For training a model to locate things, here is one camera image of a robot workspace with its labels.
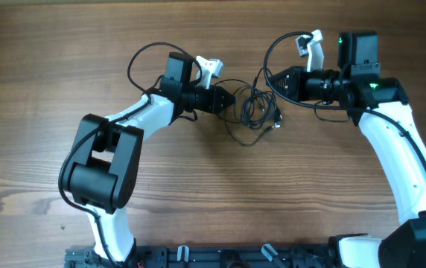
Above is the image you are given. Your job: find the black USB cable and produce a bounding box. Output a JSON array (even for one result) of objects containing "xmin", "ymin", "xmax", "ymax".
[
  {"xmin": 238, "ymin": 66, "xmax": 284, "ymax": 130},
  {"xmin": 212, "ymin": 77, "xmax": 276, "ymax": 147}
]

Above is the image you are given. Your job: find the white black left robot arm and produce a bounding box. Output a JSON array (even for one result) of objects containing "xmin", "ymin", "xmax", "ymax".
[{"xmin": 58, "ymin": 52, "xmax": 235, "ymax": 267}]

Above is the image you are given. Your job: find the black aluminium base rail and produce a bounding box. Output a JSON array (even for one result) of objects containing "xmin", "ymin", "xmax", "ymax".
[{"xmin": 64, "ymin": 243, "xmax": 344, "ymax": 268}]

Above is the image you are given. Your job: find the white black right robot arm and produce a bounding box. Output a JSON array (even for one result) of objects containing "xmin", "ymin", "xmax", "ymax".
[{"xmin": 265, "ymin": 31, "xmax": 426, "ymax": 267}]

